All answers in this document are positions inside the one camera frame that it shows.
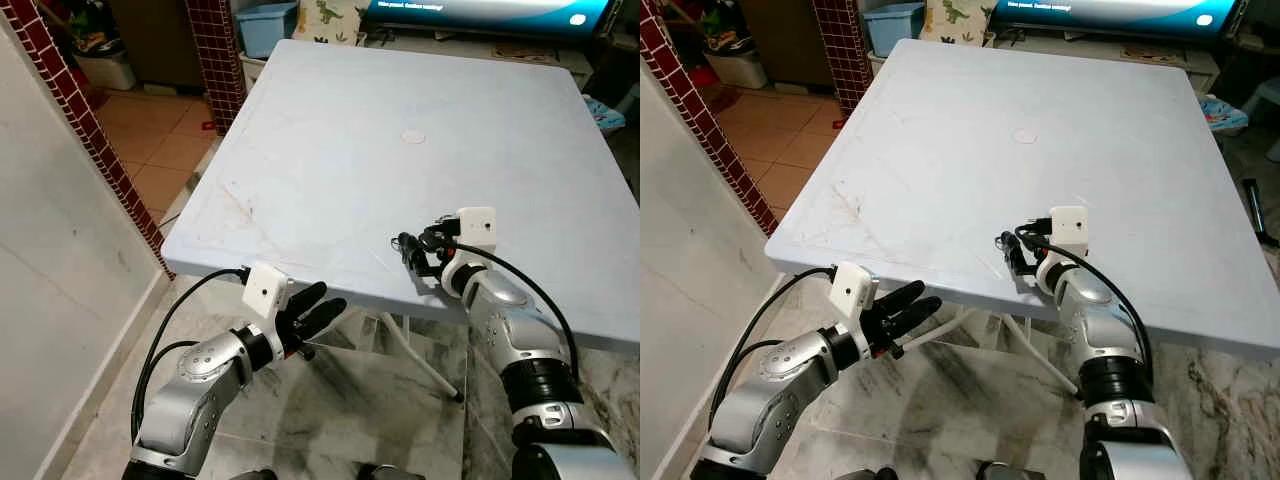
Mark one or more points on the blue patterned cushion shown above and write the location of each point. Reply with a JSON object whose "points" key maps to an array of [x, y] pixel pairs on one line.
{"points": [[1223, 115], [603, 115]]}

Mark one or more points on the brown wooden cabinet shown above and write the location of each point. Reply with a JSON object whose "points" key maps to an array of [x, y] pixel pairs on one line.
{"points": [[150, 45], [780, 45]]}

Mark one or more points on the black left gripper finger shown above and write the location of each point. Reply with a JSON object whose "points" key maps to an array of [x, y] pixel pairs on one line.
{"points": [[918, 314], [308, 298], [325, 315], [902, 297]]}

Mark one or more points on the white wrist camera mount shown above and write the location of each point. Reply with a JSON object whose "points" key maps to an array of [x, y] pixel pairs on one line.
{"points": [[1069, 227], [477, 228], [853, 290], [266, 290]]}

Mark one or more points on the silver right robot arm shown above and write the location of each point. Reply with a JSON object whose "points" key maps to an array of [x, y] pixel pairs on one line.
{"points": [[510, 330], [1105, 340]]}

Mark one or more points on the dinosaur print cloth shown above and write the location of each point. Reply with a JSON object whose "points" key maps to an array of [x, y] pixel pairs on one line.
{"points": [[958, 18], [330, 20]]}

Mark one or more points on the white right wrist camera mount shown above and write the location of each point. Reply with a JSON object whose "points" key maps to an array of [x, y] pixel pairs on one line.
{"points": [[477, 228], [1069, 227]]}

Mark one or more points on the white metal table leg frame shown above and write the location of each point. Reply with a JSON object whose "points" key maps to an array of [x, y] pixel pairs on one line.
{"points": [[425, 360], [1040, 355]]}

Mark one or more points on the white plastic container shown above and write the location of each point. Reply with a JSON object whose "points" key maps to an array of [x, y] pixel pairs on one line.
{"points": [[737, 68], [105, 70]]}

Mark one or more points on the dark key bunch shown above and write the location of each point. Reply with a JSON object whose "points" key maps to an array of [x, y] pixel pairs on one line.
{"points": [[1003, 243], [404, 243]]}

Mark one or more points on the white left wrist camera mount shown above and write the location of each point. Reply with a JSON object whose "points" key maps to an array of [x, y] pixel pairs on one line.
{"points": [[853, 290], [266, 290]]}

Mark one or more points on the white television stand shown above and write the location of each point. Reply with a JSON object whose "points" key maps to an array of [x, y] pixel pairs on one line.
{"points": [[560, 62], [1190, 65]]}

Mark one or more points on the black tool on floor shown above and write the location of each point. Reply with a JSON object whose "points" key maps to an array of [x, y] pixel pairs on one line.
{"points": [[1258, 210]]}

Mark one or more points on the red tiled pillar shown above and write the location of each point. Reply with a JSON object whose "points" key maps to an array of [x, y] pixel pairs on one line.
{"points": [[215, 60], [842, 50]]}

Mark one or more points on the red tiled wall trim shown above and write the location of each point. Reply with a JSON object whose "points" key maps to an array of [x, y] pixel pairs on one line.
{"points": [[80, 110], [700, 100]]}

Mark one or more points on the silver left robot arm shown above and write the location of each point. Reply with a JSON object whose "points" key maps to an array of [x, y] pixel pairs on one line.
{"points": [[195, 395], [770, 395]]}

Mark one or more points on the white plastic table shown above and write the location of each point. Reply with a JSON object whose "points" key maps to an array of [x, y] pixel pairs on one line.
{"points": [[400, 190], [1010, 190]]}

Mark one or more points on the blue plastic bin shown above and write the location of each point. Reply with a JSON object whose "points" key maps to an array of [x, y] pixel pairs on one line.
{"points": [[892, 30], [265, 30]]}

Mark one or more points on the flat screen television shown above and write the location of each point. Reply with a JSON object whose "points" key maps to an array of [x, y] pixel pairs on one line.
{"points": [[1110, 14], [490, 14]]}

